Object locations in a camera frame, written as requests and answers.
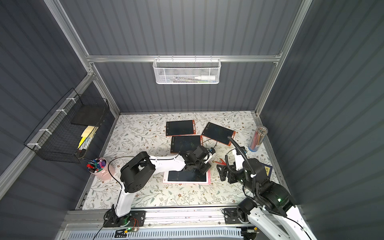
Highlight red tablet back right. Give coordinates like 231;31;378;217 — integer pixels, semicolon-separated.
202;122;236;146

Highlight red tablet middle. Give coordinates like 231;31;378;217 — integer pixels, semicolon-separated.
171;135;203;154

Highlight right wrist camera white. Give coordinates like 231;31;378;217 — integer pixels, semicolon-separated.
232;150;245;171

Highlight white marker in basket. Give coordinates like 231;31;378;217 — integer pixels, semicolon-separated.
193;76;216;82

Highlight yellow sticky notes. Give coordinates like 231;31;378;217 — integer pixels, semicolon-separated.
78;126;96;149

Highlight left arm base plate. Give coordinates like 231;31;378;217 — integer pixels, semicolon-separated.
103;209;147;228

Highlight black notebook in basket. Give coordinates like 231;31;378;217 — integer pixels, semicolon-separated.
71;105;108;127

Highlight clear tube of colour pencils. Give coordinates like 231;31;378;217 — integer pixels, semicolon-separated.
248;126;268;152

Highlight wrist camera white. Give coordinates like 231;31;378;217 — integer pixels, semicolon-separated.
208;148;216;160
232;150;245;171

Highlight pink cup of markers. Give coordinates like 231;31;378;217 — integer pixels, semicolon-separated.
87;158;116;181

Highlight red stylus upper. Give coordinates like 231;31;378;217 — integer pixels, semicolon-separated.
214;159;227;166

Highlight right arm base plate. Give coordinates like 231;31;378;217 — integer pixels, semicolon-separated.
221;208;249;225

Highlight red tablet back left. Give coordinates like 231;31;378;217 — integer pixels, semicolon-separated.
166;120;196;136

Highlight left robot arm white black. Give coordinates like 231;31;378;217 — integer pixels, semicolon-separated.
114;145;216;218

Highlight dark blue book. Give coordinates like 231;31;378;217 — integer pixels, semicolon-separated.
261;163;273;179

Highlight white wire mesh basket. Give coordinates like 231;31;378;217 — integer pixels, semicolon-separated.
153;57;222;85

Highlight black wire wall basket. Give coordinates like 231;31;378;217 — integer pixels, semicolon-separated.
24;88;110;164

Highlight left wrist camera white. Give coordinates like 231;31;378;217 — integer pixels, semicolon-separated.
208;148;216;160

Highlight pink white writing tablet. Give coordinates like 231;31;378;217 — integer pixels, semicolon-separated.
163;170;211;185

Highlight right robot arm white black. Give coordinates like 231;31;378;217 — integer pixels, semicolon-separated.
217;159;316;240

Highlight red tablet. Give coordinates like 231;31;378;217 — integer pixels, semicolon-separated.
202;122;236;146
166;120;196;136
171;135;203;154

